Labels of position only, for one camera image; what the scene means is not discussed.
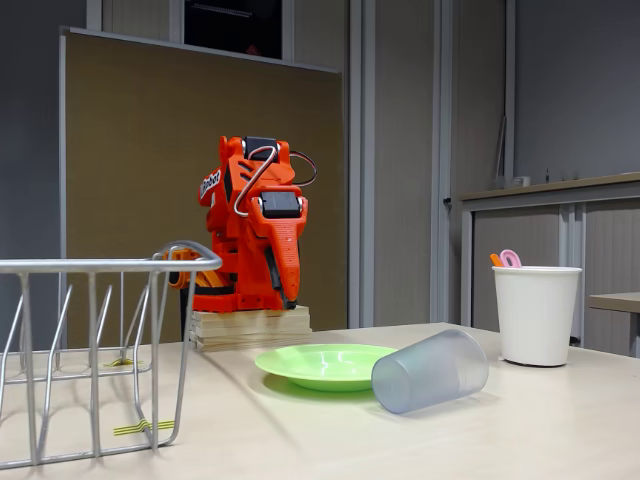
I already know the stacked plywood base block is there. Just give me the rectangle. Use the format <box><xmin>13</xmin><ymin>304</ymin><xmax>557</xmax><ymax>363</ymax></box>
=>
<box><xmin>189</xmin><ymin>305</ymin><xmax>314</xmax><ymax>353</ymax></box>

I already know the metal wire dish rack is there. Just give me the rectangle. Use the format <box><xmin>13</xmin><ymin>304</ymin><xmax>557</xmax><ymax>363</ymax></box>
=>
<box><xmin>0</xmin><ymin>240</ymin><xmax>224</xmax><ymax>471</ymax></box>

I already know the grey sideboard cabinet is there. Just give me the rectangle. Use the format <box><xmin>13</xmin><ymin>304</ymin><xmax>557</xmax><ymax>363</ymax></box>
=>
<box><xmin>458</xmin><ymin>171</ymin><xmax>640</xmax><ymax>357</ymax></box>

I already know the green plastic plate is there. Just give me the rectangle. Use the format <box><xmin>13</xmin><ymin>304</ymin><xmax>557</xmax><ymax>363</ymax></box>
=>
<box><xmin>254</xmin><ymin>343</ymin><xmax>399</xmax><ymax>393</ymax></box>

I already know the white paper cup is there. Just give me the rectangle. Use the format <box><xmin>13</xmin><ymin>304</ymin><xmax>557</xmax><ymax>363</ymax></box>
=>
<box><xmin>492</xmin><ymin>265</ymin><xmax>583</xmax><ymax>368</ymax></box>

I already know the grey leaning pole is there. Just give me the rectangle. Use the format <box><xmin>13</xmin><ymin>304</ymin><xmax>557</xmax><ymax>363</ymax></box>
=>
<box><xmin>493</xmin><ymin>115</ymin><xmax>508</xmax><ymax>190</ymax></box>

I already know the translucent grey plastic cup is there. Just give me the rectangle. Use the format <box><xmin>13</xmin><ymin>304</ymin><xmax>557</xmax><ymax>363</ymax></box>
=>
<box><xmin>370</xmin><ymin>328</ymin><xmax>490</xmax><ymax>415</ymax></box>

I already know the silver sleeved robot cable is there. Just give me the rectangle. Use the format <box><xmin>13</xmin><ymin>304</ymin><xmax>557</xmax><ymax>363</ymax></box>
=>
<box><xmin>232</xmin><ymin>145</ymin><xmax>280</xmax><ymax>219</ymax></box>

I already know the brown pinboard partition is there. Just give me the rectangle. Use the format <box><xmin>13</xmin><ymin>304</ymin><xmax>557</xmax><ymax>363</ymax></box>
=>
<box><xmin>58</xmin><ymin>26</ymin><xmax>349</xmax><ymax>349</ymax></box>

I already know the beige side desk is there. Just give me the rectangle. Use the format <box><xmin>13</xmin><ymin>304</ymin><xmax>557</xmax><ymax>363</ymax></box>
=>
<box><xmin>588</xmin><ymin>291</ymin><xmax>640</xmax><ymax>358</ymax></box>

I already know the orange table clamp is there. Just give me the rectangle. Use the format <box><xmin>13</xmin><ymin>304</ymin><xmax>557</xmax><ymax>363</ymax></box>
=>
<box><xmin>162</xmin><ymin>246</ymin><xmax>222</xmax><ymax>291</ymax></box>

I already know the thin dark servo cable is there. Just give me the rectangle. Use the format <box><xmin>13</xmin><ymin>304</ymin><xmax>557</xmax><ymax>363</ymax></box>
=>
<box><xmin>288</xmin><ymin>150</ymin><xmax>319</xmax><ymax>189</ymax></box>

